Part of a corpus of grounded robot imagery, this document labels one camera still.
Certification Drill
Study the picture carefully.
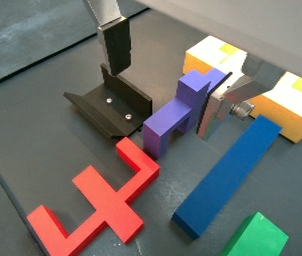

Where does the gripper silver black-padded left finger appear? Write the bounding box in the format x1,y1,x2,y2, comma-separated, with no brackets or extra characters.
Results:
83,0,131,76

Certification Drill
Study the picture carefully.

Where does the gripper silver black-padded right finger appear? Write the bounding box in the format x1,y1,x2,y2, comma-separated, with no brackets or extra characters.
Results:
196,55,271,140

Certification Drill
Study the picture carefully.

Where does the green long block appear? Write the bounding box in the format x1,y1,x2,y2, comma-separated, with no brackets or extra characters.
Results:
219,212,288,256

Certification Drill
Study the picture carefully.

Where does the yellow board with holes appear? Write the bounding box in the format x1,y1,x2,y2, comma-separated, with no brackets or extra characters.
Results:
183,36,302,143

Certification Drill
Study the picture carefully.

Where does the purple stepped block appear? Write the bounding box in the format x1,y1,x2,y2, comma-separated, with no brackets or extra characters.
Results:
143,68,230,159

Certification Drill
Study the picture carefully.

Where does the blue long block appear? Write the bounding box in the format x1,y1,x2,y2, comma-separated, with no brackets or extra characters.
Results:
172,115,282,240

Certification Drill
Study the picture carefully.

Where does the red branched block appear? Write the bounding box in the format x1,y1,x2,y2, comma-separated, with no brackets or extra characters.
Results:
26,138,160,256

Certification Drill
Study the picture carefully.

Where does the black angle bracket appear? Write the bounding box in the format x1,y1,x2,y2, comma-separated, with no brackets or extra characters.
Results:
64,64,152,139

